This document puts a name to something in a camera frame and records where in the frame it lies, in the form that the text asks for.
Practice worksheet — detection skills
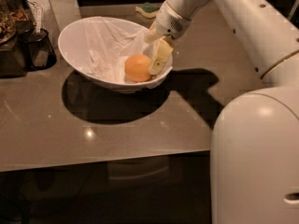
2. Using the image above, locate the white paper napkin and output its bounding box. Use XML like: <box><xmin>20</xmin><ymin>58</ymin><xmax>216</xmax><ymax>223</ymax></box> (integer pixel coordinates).
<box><xmin>83</xmin><ymin>17</ymin><xmax>172</xmax><ymax>91</ymax></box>

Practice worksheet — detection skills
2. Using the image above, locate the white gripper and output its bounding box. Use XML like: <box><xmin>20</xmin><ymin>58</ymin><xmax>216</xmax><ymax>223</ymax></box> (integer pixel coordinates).
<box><xmin>144</xmin><ymin>2</ymin><xmax>191</xmax><ymax>76</ymax></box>

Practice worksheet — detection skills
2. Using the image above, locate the yellow green sponge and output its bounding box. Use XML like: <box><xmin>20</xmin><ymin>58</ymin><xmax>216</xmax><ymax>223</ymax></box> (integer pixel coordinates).
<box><xmin>135</xmin><ymin>2</ymin><xmax>159</xmax><ymax>19</ymax></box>

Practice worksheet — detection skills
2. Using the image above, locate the orange fruit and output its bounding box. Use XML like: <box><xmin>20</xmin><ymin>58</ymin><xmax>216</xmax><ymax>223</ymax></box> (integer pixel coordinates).
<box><xmin>124</xmin><ymin>54</ymin><xmax>152</xmax><ymax>82</ymax></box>

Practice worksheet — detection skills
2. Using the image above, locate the dark tray of food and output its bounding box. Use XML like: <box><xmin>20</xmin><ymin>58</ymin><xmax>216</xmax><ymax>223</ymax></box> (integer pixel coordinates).
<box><xmin>0</xmin><ymin>0</ymin><xmax>30</xmax><ymax>78</ymax></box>

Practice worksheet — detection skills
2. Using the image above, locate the black mesh cup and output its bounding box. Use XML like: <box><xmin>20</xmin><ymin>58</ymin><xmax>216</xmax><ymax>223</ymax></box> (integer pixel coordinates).
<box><xmin>18</xmin><ymin>29</ymin><xmax>57</xmax><ymax>70</ymax></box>

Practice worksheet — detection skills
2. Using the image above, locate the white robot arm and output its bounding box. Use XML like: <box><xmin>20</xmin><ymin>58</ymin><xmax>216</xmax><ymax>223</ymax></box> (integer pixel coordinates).
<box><xmin>147</xmin><ymin>0</ymin><xmax>299</xmax><ymax>224</ymax></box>

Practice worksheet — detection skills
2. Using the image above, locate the white bowl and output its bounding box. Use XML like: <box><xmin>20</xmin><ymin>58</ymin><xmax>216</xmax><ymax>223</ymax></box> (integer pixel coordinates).
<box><xmin>57</xmin><ymin>16</ymin><xmax>174</xmax><ymax>94</ymax></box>

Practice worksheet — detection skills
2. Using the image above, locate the white packet in cup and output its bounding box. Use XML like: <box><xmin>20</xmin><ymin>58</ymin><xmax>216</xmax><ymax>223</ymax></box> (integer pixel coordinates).
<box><xmin>33</xmin><ymin>2</ymin><xmax>43</xmax><ymax>34</ymax></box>

